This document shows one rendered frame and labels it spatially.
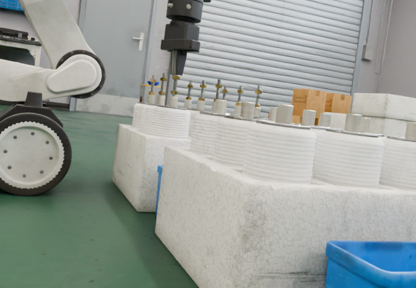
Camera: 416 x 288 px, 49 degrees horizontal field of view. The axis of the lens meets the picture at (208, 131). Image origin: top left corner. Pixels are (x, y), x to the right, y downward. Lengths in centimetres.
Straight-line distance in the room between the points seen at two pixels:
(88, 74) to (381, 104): 278
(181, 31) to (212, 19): 556
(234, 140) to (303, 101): 436
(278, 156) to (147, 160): 53
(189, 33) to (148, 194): 40
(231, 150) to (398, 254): 27
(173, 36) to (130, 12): 527
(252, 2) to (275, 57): 89
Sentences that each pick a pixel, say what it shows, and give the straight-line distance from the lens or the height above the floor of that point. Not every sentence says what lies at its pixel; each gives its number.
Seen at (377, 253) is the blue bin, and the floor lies 11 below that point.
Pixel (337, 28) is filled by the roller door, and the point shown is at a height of 179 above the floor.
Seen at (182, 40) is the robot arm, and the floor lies 42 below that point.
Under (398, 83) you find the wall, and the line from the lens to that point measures 797.
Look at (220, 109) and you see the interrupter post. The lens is 84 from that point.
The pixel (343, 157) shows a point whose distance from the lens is 66.
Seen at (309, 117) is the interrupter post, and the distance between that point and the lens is 79.
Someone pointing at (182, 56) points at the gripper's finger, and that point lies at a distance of 115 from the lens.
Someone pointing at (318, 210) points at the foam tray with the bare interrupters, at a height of 15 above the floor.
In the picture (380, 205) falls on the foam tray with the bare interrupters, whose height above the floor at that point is 16.
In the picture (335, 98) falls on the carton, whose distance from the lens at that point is 523.
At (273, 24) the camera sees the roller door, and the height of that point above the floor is 163.
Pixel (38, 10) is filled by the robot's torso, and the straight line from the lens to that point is 139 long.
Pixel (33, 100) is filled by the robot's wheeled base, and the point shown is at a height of 23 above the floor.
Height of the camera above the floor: 26
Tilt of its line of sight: 3 degrees down
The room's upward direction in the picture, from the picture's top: 7 degrees clockwise
